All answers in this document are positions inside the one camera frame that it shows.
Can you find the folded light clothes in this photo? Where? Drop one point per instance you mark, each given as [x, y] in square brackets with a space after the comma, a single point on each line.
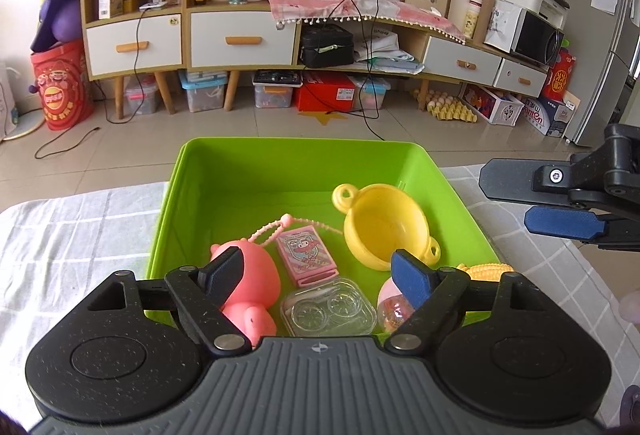
[387, 52]

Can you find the silver refrigerator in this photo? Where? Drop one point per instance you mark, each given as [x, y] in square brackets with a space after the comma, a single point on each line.
[605, 55]

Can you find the pink toy pig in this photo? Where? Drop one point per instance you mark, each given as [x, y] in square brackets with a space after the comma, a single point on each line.
[260, 285]

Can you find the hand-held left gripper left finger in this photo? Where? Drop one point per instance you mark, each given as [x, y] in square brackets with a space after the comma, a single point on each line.
[225, 272]

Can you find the red cardboard box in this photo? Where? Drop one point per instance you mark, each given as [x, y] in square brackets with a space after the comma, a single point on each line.
[325, 92]

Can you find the pink tasselled cloth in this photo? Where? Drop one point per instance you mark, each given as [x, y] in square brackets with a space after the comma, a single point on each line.
[400, 12]

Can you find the white and blue carton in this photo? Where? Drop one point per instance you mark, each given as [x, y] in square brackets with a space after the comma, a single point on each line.
[550, 116]

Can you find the clear contact lens case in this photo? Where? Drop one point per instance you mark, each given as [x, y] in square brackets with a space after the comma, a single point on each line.
[327, 310]

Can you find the red gift bag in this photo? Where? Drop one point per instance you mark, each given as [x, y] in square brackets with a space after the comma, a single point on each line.
[559, 76]

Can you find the white printed carton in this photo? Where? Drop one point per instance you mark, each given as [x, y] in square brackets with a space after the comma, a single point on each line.
[492, 105]

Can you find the yellow egg tray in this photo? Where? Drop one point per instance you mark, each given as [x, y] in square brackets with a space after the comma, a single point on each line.
[445, 106]

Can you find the clear box with pink contents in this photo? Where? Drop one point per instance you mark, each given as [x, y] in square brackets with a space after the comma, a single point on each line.
[372, 95]

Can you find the red printed bucket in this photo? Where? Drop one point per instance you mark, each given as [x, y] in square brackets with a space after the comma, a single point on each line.
[62, 87]

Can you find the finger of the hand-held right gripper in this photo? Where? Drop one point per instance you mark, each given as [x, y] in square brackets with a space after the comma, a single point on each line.
[565, 221]
[520, 182]

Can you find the black bag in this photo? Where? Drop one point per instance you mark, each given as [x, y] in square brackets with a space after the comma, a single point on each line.
[327, 45]

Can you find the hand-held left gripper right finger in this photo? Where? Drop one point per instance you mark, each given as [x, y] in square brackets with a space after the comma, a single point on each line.
[412, 280]

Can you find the black microwave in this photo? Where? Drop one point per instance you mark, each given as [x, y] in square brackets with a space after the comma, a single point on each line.
[537, 39]

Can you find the grey checkered blanket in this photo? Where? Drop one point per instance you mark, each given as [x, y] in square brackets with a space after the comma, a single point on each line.
[75, 240]

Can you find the purple plush toy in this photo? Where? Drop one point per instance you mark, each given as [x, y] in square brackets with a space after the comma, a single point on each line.
[57, 15]

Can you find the clear box with orange latch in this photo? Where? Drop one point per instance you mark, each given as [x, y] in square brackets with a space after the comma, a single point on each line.
[275, 90]

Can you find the pink capsule ball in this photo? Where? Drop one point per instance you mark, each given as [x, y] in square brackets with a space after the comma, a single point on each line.
[392, 310]

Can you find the clear box with blue lid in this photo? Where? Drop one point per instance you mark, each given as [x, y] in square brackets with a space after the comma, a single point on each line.
[202, 92]

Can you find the wooden cabinet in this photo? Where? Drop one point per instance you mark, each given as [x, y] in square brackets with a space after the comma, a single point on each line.
[240, 5]

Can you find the white printed paper bag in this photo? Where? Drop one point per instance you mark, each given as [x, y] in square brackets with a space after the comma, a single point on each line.
[501, 25]

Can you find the green plastic bin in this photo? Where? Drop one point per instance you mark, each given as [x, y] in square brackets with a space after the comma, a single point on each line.
[250, 185]

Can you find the round white fan base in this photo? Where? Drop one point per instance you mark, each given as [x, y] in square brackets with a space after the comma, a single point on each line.
[22, 127]

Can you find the yellow star toy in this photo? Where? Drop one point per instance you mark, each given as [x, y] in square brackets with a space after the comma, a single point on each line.
[322, 119]

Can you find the yellow toy corn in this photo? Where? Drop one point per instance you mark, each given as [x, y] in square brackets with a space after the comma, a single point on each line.
[482, 272]

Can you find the clear storage box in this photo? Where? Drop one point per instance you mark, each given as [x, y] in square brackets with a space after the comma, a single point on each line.
[142, 96]

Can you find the yellow toy pot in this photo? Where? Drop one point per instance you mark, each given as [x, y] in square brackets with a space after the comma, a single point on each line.
[385, 225]

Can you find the white shopping bag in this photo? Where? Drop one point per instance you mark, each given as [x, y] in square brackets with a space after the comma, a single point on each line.
[7, 95]

